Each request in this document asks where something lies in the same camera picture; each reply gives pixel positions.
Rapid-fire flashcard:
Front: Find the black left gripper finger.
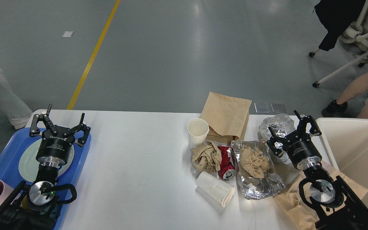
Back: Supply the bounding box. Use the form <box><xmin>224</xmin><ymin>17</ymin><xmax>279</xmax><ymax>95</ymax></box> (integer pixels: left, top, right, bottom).
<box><xmin>66</xmin><ymin>113</ymin><xmax>91</xmax><ymax>147</ymax></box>
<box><xmin>29</xmin><ymin>104</ymin><xmax>57</xmax><ymax>137</ymax></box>

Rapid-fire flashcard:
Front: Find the metal floor plate right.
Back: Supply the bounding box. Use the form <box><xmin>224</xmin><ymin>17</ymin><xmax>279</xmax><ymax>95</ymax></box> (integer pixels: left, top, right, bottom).
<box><xmin>270</xmin><ymin>103</ymin><xmax>287</xmax><ymax>113</ymax></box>

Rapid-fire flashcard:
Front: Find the brown paper bag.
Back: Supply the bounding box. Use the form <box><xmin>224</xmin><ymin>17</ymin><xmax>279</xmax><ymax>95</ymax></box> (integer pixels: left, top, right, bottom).
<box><xmin>274</xmin><ymin>161</ymin><xmax>368</xmax><ymax>230</ymax></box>
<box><xmin>200</xmin><ymin>92</ymin><xmax>252</xmax><ymax>144</ymax></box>

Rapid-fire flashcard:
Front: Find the beige plastic bin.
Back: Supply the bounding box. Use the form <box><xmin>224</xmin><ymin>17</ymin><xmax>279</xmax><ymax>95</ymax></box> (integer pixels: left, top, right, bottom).
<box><xmin>317</xmin><ymin>118</ymin><xmax>368</xmax><ymax>207</ymax></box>

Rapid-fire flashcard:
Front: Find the brown paper bag rear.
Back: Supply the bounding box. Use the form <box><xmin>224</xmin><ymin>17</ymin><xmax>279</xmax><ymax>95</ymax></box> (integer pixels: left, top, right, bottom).
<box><xmin>200</xmin><ymin>92</ymin><xmax>252</xmax><ymax>144</ymax></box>

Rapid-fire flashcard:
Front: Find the crumpled aluminium foil ball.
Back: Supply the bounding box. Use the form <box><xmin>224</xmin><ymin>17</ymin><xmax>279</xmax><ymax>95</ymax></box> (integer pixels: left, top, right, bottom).
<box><xmin>257</xmin><ymin>113</ymin><xmax>295</xmax><ymax>165</ymax></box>

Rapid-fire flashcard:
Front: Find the person in grey trousers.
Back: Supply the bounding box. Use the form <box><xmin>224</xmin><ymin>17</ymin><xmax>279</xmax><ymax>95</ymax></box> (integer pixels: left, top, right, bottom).
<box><xmin>0</xmin><ymin>69</ymin><xmax>33</xmax><ymax>130</ymax></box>

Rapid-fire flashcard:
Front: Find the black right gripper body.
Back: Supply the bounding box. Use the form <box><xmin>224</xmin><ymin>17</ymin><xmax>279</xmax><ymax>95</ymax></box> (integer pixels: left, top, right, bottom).
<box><xmin>282</xmin><ymin>136</ymin><xmax>322</xmax><ymax>171</ymax></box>

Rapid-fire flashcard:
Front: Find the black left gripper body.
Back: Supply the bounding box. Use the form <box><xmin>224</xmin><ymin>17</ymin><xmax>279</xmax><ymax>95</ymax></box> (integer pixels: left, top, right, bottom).
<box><xmin>35</xmin><ymin>131</ymin><xmax>74</xmax><ymax>167</ymax></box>

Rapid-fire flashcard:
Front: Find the metal floor plate left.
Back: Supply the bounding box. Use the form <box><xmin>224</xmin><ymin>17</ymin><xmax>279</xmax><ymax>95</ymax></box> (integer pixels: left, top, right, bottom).
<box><xmin>254</xmin><ymin>103</ymin><xmax>271</xmax><ymax>114</ymax></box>

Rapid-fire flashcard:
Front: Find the dark green mug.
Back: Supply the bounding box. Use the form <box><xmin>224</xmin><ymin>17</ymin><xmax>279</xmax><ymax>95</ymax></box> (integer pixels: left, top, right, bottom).
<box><xmin>21</xmin><ymin>195</ymin><xmax>30</xmax><ymax>210</ymax></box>

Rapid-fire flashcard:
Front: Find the aluminium foil tray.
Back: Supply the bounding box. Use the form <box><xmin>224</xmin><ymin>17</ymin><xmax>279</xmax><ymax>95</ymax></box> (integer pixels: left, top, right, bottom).
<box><xmin>230</xmin><ymin>140</ymin><xmax>285</xmax><ymax>200</ymax></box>

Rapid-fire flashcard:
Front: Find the yellow plate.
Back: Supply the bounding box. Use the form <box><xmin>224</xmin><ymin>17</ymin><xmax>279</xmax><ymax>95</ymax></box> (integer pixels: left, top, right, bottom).
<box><xmin>57</xmin><ymin>153</ymin><xmax>74</xmax><ymax>177</ymax></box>

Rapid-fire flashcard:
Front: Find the crumpled brown napkin left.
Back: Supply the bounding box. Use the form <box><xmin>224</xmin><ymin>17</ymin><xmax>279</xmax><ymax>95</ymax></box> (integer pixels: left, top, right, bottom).
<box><xmin>192</xmin><ymin>142</ymin><xmax>222</xmax><ymax>173</ymax></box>

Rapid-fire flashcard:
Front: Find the crushed red soda can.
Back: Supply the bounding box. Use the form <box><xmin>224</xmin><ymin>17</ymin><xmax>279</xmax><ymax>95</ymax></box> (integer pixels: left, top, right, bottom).
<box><xmin>218</xmin><ymin>145</ymin><xmax>237</xmax><ymax>181</ymax></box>

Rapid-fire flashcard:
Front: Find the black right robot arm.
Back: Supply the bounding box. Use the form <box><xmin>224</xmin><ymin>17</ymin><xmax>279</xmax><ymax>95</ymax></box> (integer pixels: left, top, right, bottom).
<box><xmin>267</xmin><ymin>111</ymin><xmax>368</xmax><ymax>230</ymax></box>

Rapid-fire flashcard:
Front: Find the metal floor plate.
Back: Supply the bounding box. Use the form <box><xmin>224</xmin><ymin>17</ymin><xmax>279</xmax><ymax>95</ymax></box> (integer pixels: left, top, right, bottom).
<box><xmin>270</xmin><ymin>103</ymin><xmax>287</xmax><ymax>113</ymax></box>
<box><xmin>254</xmin><ymin>103</ymin><xmax>271</xmax><ymax>114</ymax></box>

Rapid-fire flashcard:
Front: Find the white office chair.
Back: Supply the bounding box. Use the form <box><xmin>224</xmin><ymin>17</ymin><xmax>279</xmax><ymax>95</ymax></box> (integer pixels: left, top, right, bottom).
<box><xmin>309</xmin><ymin>0</ymin><xmax>368</xmax><ymax>88</ymax></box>

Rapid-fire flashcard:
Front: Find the light green plate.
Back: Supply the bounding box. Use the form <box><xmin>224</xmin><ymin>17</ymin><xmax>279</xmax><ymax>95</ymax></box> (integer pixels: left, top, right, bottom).
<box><xmin>19</xmin><ymin>139</ymin><xmax>74</xmax><ymax>182</ymax></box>

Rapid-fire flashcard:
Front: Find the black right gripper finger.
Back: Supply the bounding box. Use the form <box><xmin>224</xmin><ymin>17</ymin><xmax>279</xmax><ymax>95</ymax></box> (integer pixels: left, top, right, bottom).
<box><xmin>267</xmin><ymin>126</ymin><xmax>288</xmax><ymax>157</ymax></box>
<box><xmin>293</xmin><ymin>110</ymin><xmax>322</xmax><ymax>142</ymax></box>

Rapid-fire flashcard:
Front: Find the brown paper bag front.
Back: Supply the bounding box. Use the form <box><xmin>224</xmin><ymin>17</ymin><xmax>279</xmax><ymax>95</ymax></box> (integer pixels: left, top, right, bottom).
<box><xmin>274</xmin><ymin>161</ymin><xmax>368</xmax><ymax>230</ymax></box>

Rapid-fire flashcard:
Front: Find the upright white paper cup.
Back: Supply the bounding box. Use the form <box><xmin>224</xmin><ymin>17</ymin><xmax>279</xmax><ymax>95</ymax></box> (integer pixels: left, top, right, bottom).
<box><xmin>187</xmin><ymin>118</ymin><xmax>209</xmax><ymax>148</ymax></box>

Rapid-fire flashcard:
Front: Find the lying white paper cup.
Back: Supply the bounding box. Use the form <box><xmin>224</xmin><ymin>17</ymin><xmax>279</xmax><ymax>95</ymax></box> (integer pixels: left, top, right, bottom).
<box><xmin>196</xmin><ymin>171</ymin><xmax>235</xmax><ymax>208</ymax></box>

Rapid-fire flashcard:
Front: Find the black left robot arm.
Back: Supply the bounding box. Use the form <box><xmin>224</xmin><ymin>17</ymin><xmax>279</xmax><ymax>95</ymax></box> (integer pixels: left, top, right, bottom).
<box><xmin>0</xmin><ymin>106</ymin><xmax>91</xmax><ymax>230</ymax></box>

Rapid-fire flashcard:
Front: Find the crumpled brown napkin in foil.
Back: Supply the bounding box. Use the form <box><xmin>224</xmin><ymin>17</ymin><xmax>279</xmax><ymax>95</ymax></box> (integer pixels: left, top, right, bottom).
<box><xmin>240</xmin><ymin>146</ymin><xmax>270</xmax><ymax>179</ymax></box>

